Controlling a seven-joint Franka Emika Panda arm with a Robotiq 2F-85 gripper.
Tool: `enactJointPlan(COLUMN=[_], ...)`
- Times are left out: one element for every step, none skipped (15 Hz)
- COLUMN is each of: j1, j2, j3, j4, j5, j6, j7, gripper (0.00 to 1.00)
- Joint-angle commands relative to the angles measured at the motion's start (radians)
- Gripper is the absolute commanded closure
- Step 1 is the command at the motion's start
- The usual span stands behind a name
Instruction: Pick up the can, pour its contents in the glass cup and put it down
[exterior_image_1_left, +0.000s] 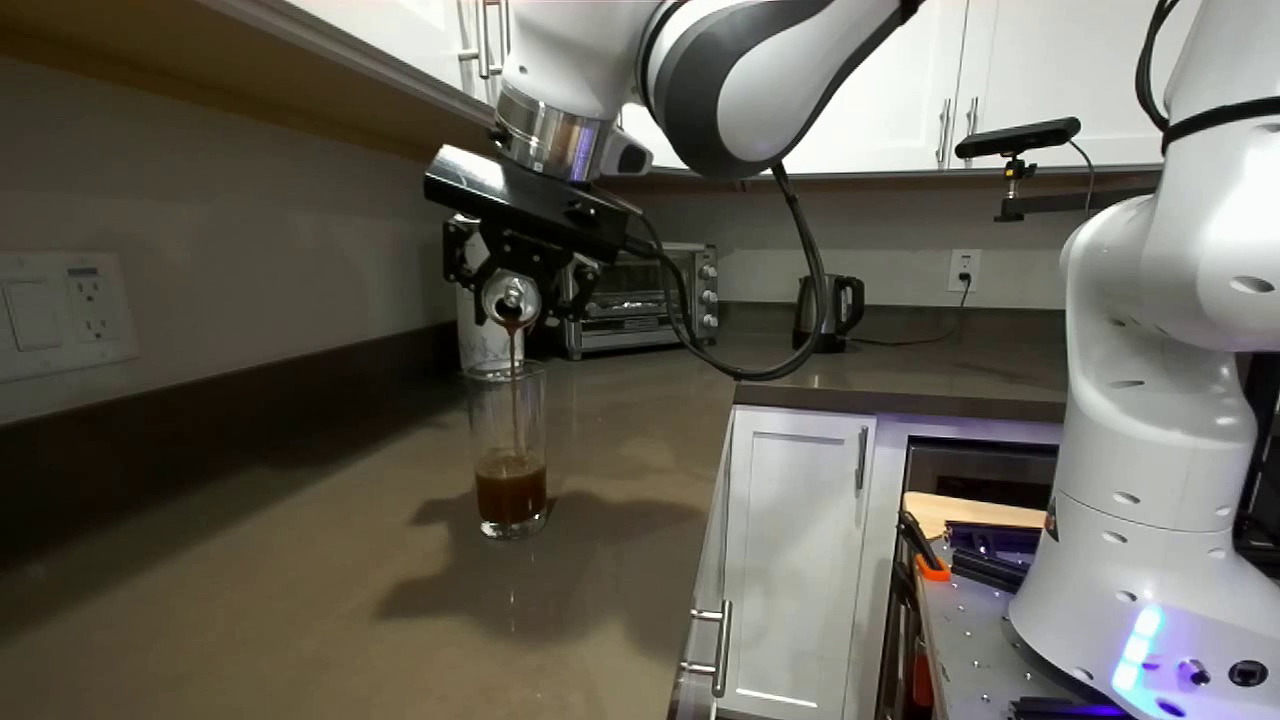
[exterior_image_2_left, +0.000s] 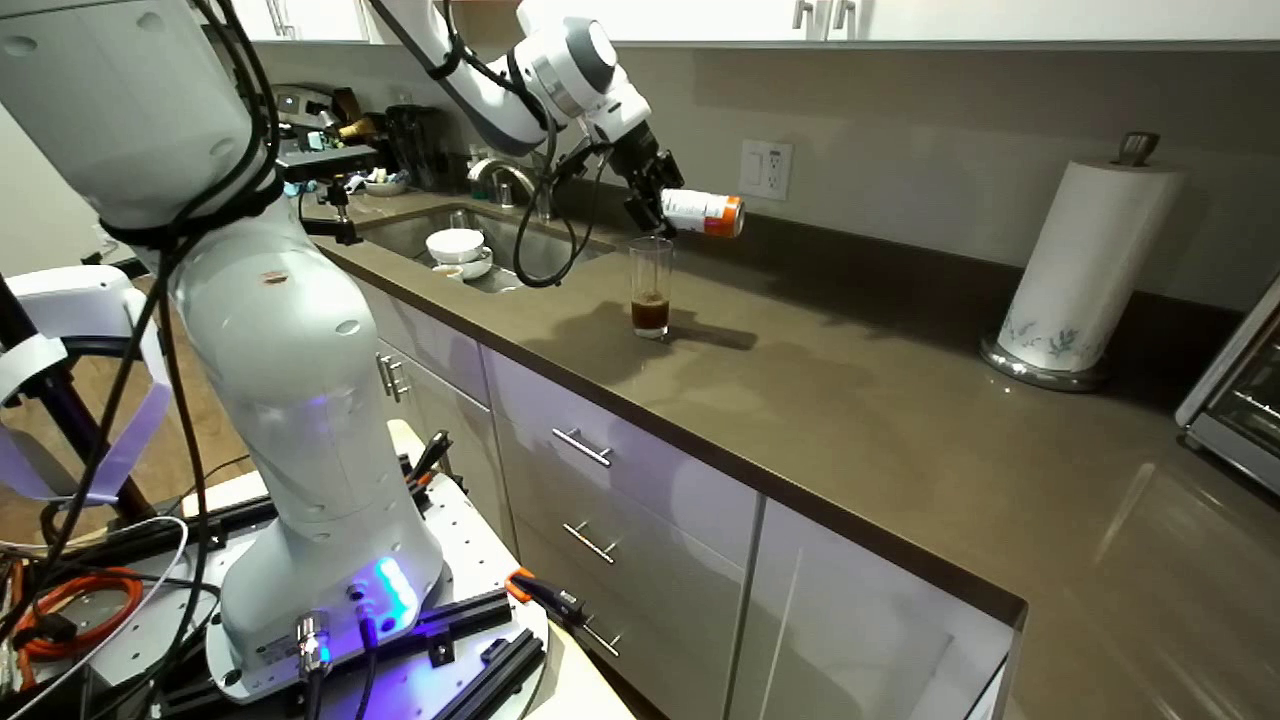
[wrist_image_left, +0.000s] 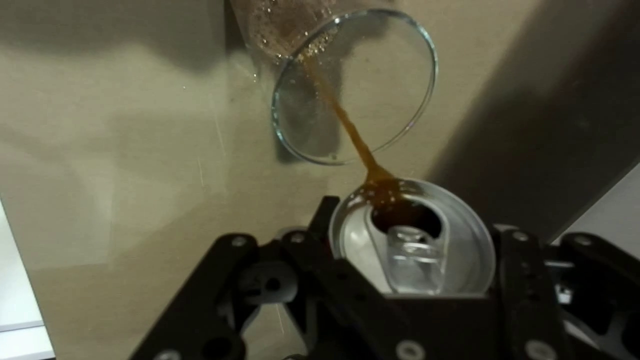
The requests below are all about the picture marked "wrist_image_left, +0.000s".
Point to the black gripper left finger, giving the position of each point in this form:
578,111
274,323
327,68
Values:
200,307

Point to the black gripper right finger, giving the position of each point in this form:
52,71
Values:
526,301

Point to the white orange drink can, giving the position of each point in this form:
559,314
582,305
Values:
466,252

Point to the small dark cup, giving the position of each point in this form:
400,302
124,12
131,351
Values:
356,141

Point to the tall clear glass cup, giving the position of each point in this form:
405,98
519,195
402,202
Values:
393,73

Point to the white drawer front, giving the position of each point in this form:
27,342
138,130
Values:
16,293

